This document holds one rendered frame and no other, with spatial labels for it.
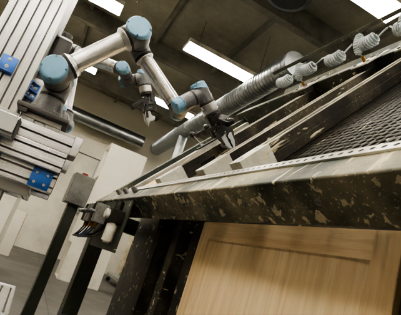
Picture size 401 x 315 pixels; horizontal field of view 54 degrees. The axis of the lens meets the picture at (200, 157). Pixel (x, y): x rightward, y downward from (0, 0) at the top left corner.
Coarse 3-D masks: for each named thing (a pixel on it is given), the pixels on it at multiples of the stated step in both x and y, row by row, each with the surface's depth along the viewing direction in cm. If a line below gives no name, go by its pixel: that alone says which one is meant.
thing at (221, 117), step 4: (212, 116) 184; (216, 116) 183; (220, 116) 182; (224, 116) 182; (228, 116) 181; (216, 120) 183; (220, 120) 180; (224, 120) 178; (228, 120) 177; (232, 120) 178; (224, 124) 179; (228, 124) 177
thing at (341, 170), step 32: (352, 160) 74; (384, 160) 65; (160, 192) 149; (192, 192) 122; (224, 192) 106; (256, 192) 93; (288, 192) 84; (320, 192) 76; (352, 192) 69; (384, 192) 63; (320, 224) 80; (352, 224) 73; (384, 224) 67
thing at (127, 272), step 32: (128, 224) 239; (160, 224) 193; (192, 224) 173; (288, 224) 119; (96, 256) 229; (128, 256) 233; (160, 256) 187; (192, 256) 164; (128, 288) 212; (160, 288) 164
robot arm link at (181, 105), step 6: (180, 96) 180; (186, 96) 180; (192, 96) 180; (174, 102) 178; (180, 102) 178; (186, 102) 179; (192, 102) 180; (198, 102) 182; (174, 108) 181; (180, 108) 178; (186, 108) 180; (180, 114) 188
